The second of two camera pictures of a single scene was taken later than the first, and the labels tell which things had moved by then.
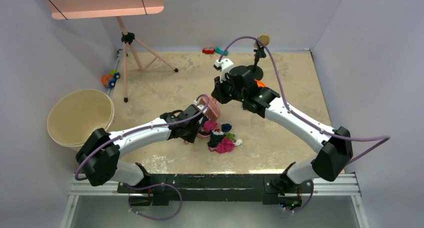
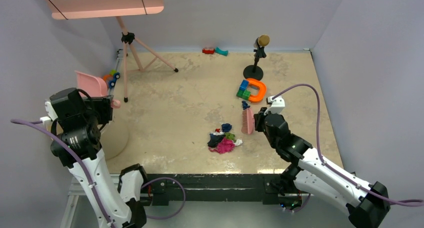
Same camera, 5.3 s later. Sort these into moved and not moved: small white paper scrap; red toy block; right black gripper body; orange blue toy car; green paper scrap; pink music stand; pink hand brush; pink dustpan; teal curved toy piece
Moved: right black gripper body; pink hand brush; pink dustpan
Not moved: pink music stand; green paper scrap; red toy block; teal curved toy piece; small white paper scrap; orange blue toy car
